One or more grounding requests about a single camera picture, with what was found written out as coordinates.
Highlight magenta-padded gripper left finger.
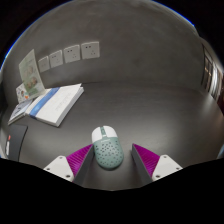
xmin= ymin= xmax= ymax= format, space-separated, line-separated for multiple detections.
xmin=43 ymin=143 xmax=95 ymax=187

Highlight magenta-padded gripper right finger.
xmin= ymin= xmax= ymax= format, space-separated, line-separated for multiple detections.
xmin=131 ymin=143 xmax=184 ymax=185

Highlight green and white computer mouse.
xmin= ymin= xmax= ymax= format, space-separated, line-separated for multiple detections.
xmin=91 ymin=125 xmax=125 ymax=171

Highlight white book with blue band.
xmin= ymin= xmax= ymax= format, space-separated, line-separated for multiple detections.
xmin=25 ymin=83 xmax=85 ymax=128

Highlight grey striped booklet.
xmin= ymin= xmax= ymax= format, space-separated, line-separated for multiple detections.
xmin=7 ymin=98 xmax=34 ymax=127

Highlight small white illustrated card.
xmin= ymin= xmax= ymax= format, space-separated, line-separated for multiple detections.
xmin=15 ymin=83 xmax=31 ymax=104

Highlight green menu sign stand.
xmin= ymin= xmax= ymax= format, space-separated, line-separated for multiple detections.
xmin=18 ymin=48 xmax=46 ymax=100

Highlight black framed glass partition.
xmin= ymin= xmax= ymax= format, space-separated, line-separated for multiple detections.
xmin=199 ymin=43 xmax=224 ymax=104

